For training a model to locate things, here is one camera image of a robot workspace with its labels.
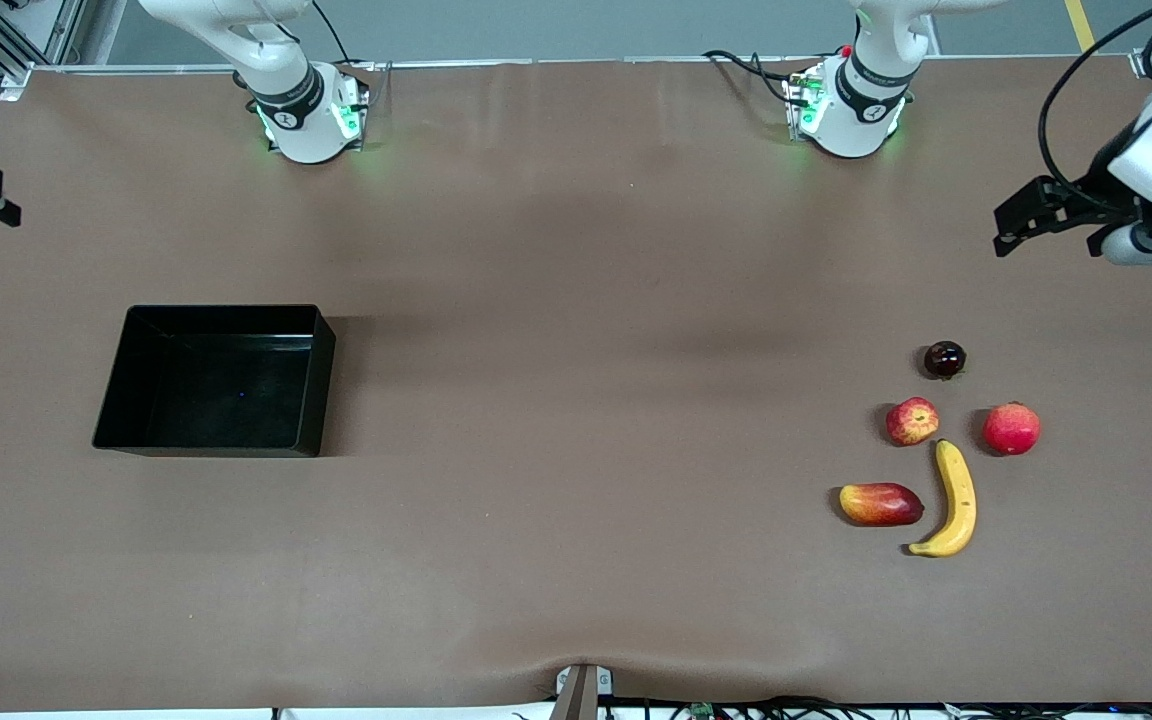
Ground small red-yellow apple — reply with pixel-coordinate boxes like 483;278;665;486
885;396;941;447

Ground yellow banana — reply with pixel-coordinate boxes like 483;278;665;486
904;439;978;558

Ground black plastic tray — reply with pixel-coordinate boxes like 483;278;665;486
91;304;337;459

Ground yellow floor tape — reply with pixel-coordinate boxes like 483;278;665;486
1064;0;1102;56

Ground dark purple plum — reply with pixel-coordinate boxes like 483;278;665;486
922;340;968;382

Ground red-yellow mango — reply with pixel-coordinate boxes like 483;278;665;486
838;482;926;528

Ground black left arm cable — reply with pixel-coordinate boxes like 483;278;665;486
1039;0;1152;216

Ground black base power cable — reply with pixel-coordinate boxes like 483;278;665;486
311;0;377;71
702;48;807;106

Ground metal table clamp bracket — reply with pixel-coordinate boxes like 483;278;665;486
551;663;615;720

